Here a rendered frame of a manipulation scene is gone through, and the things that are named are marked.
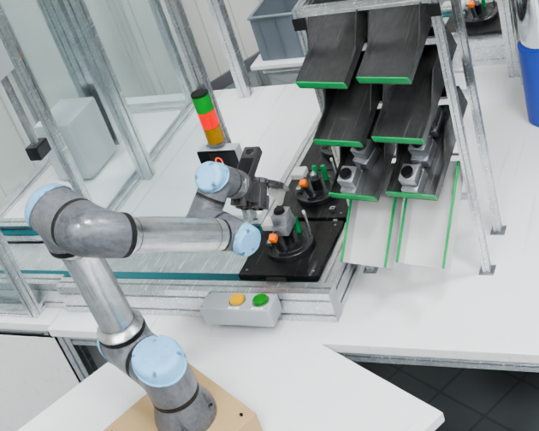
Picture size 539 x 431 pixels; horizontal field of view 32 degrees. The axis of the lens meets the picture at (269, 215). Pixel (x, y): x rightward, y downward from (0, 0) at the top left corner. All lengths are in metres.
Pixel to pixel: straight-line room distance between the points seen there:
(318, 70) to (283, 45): 2.30
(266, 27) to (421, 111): 2.34
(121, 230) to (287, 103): 1.79
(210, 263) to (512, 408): 1.20
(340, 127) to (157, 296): 0.78
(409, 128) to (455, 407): 1.43
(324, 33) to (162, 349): 0.84
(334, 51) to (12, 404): 1.79
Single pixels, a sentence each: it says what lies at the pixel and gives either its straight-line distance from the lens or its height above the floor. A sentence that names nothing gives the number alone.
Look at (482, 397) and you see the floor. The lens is 3.44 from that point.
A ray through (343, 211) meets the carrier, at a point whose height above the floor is 0.97.
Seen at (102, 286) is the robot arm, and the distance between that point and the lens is 2.14.
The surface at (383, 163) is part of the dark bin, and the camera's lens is 2.39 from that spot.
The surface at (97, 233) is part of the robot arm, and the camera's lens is 1.93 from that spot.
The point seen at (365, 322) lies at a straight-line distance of 2.50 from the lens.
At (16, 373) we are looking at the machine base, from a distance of 3.26.
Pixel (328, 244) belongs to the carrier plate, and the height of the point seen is 0.97.
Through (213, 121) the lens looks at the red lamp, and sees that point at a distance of 2.62.
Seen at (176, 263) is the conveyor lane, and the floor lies 0.92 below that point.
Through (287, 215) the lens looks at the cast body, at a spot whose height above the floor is 1.09.
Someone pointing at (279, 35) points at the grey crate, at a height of 0.74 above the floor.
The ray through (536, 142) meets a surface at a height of 0.86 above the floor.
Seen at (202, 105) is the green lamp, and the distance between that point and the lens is 2.59.
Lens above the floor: 2.49
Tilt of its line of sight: 33 degrees down
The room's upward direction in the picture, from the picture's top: 19 degrees counter-clockwise
